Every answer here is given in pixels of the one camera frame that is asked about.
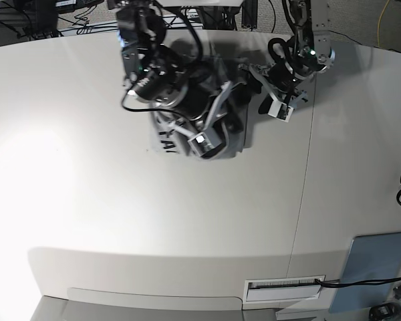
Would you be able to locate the grey T-shirt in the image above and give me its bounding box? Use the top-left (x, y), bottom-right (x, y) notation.
top-left (148, 56), bottom-right (257, 161)

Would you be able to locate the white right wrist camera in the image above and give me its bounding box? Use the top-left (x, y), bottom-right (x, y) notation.
top-left (188, 128), bottom-right (222, 157)

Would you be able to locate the yellow cable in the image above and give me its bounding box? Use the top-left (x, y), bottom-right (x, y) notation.
top-left (375, 0), bottom-right (390, 47)

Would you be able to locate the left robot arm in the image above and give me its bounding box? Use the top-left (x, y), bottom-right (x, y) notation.
top-left (244, 1), bottom-right (336, 108)

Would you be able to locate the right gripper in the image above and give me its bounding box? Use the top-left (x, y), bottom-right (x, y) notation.
top-left (166, 82), bottom-right (233, 137)

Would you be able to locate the blue-grey tablet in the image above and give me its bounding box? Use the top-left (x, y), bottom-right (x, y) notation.
top-left (329, 232), bottom-right (401, 314)

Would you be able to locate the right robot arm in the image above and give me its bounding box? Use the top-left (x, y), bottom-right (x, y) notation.
top-left (116, 1), bottom-right (320, 145)

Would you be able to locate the black cable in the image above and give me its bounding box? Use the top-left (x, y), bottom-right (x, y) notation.
top-left (315, 276), bottom-right (401, 289)

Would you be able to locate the black device bottom right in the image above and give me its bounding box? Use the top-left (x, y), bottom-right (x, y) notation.
top-left (368, 302), bottom-right (401, 321)

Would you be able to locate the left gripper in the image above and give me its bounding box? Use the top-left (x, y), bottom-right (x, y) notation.
top-left (241, 63), bottom-right (309, 104)

